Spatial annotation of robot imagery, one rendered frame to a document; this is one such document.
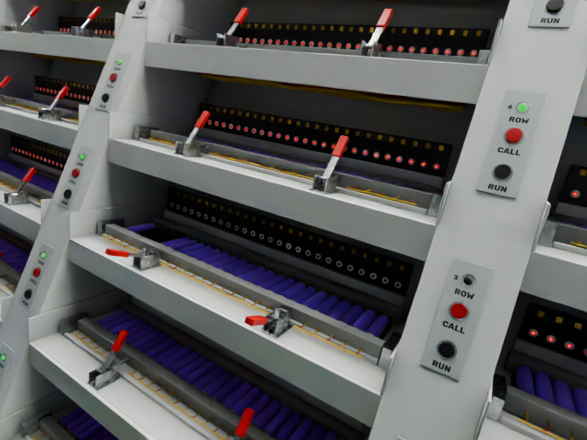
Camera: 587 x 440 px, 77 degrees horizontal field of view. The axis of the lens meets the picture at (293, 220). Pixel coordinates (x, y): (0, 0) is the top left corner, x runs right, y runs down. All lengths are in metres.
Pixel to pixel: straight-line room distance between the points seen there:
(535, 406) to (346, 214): 0.30
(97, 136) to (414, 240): 0.62
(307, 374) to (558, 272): 0.30
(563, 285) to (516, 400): 0.14
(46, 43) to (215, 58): 0.53
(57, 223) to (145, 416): 0.40
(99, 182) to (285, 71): 0.42
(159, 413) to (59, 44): 0.83
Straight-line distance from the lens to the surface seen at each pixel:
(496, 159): 0.47
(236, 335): 0.53
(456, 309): 0.44
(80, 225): 0.80
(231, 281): 0.58
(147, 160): 0.71
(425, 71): 0.53
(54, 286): 0.82
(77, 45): 1.02
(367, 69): 0.55
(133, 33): 0.88
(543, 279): 0.46
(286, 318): 0.51
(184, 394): 0.67
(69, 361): 0.79
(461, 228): 0.45
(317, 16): 0.92
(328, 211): 0.49
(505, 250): 0.45
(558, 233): 0.53
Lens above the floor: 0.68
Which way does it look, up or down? 4 degrees up
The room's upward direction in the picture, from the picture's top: 19 degrees clockwise
